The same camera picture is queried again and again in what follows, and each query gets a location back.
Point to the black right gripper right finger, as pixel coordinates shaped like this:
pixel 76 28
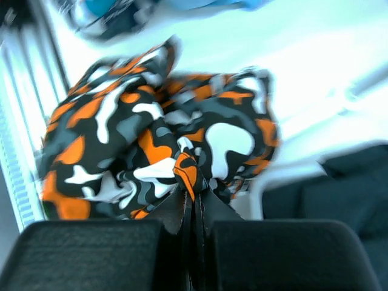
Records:
pixel 280 254

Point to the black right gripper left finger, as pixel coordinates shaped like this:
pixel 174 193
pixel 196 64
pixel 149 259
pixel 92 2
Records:
pixel 102 254

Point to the orange black camouflage shorts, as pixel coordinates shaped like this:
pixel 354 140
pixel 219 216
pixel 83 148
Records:
pixel 131 132

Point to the dark navy shorts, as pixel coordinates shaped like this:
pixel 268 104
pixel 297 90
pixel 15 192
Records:
pixel 353 190

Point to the skull print colourful shorts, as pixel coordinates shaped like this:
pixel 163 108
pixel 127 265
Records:
pixel 104 20

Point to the light blue shorts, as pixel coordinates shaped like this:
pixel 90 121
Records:
pixel 194 4

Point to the white plastic basket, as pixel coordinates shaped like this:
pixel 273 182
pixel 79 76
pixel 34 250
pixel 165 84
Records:
pixel 349 116

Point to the white slotted cable duct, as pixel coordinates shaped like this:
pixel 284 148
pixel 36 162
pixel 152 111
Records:
pixel 14 179

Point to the aluminium rail front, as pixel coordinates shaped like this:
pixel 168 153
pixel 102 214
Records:
pixel 33 82

